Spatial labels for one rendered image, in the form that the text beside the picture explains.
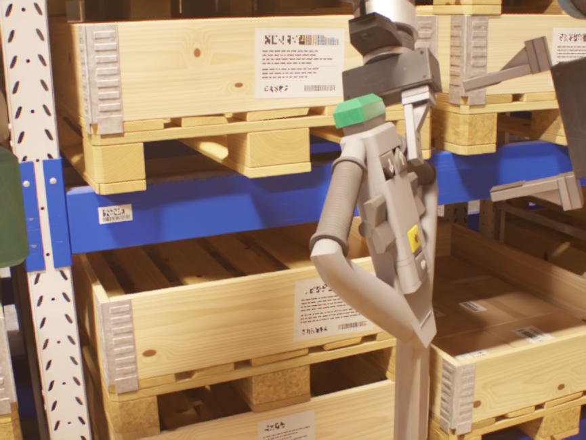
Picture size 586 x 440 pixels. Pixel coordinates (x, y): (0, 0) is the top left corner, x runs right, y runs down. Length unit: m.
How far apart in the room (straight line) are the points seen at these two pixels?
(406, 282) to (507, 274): 2.23
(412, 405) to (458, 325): 1.68
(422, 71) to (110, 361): 0.96
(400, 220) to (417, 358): 0.18
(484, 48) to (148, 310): 1.00
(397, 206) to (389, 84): 0.21
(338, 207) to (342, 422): 1.21
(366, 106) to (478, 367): 1.32
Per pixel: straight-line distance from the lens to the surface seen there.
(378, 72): 1.08
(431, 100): 1.05
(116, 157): 1.58
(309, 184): 1.79
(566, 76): 0.89
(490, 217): 3.37
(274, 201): 1.76
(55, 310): 1.71
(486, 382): 2.18
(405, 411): 1.02
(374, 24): 1.03
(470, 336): 2.60
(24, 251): 0.42
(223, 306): 1.71
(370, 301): 0.84
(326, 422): 1.94
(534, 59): 0.90
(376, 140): 0.90
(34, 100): 1.61
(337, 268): 0.77
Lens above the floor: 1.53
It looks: 16 degrees down
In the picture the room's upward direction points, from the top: 1 degrees counter-clockwise
